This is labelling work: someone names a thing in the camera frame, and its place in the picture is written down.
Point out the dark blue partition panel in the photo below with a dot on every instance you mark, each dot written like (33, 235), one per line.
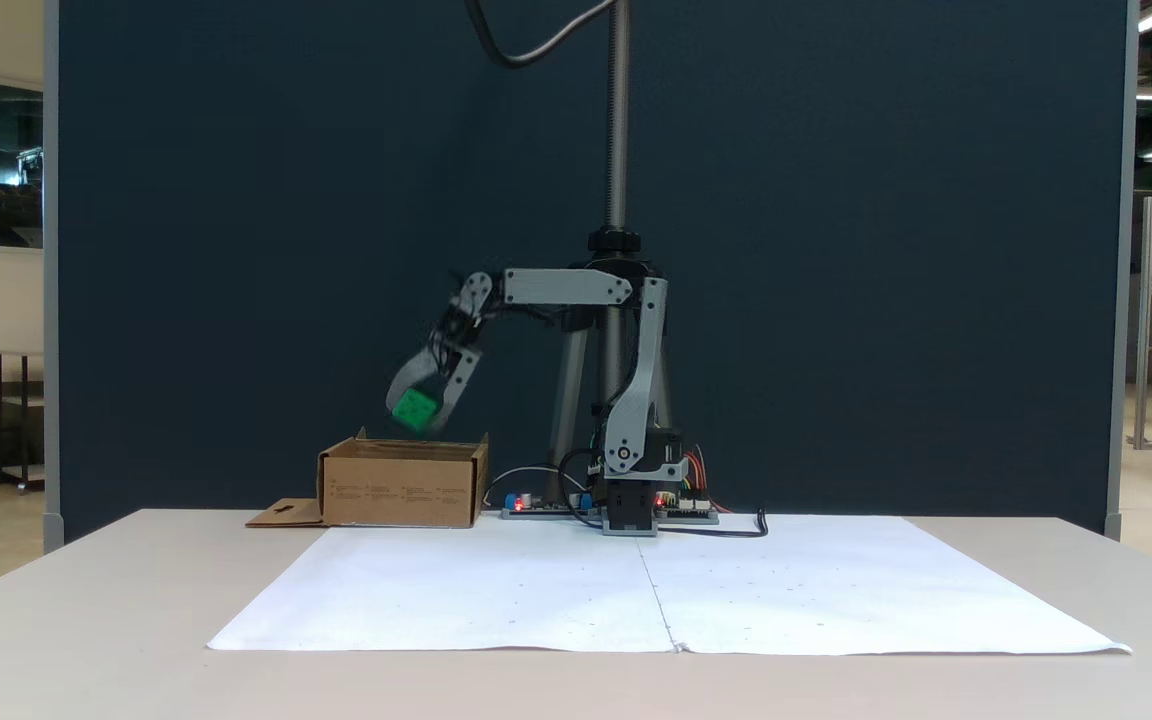
(236, 200)

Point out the green dice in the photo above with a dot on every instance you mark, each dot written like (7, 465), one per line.
(415, 408)

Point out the green circuit board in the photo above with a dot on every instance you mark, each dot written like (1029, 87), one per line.
(691, 512)

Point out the white paper sheet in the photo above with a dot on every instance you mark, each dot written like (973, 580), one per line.
(936, 590)
(456, 590)

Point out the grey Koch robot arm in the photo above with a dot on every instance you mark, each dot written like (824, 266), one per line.
(566, 287)

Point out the brown cardboard box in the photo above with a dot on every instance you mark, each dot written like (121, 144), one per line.
(401, 490)

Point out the blue circuit board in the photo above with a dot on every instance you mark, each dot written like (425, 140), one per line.
(536, 505)

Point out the black shelf cart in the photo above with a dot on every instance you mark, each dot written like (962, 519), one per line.
(16, 420)

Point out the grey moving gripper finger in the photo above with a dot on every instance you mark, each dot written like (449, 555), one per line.
(463, 385)

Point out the black silver tripod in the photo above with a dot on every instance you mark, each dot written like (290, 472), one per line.
(618, 150)

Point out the framed wall window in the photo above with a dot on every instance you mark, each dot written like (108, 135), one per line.
(14, 165)

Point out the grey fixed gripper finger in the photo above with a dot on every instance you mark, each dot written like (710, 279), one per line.
(406, 375)

